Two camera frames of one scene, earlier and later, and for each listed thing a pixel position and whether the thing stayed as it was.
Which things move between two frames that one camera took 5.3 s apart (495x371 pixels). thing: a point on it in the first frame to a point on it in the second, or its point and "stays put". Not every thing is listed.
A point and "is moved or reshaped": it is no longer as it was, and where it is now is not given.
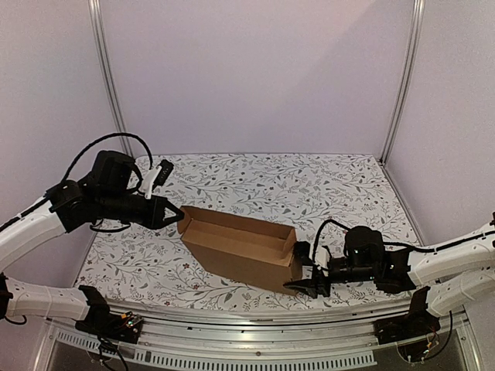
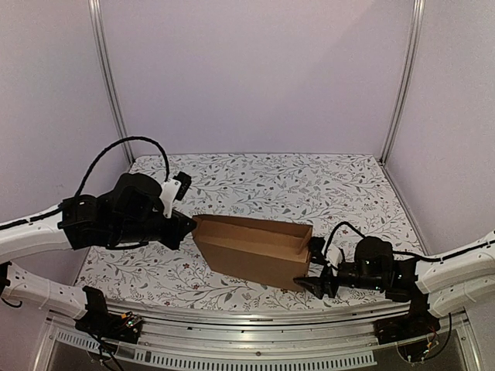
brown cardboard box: [264, 254] is moved or reshaped
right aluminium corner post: [418, 11] stays put
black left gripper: [155, 219] to [181, 227]
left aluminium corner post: [97, 22] stays put
